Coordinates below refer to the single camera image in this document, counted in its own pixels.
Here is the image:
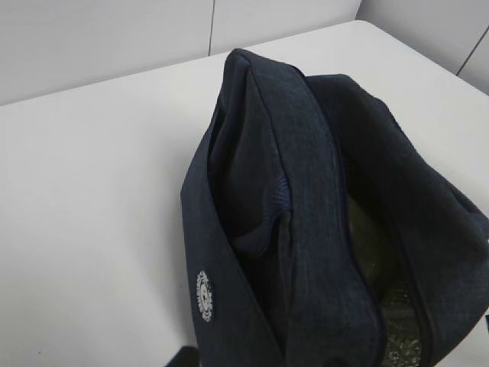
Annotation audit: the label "dark navy lunch bag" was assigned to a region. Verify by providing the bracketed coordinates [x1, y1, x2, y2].
[180, 49, 488, 366]

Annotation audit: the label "green lid glass lunchbox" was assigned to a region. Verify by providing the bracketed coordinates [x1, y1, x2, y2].
[343, 190, 387, 284]

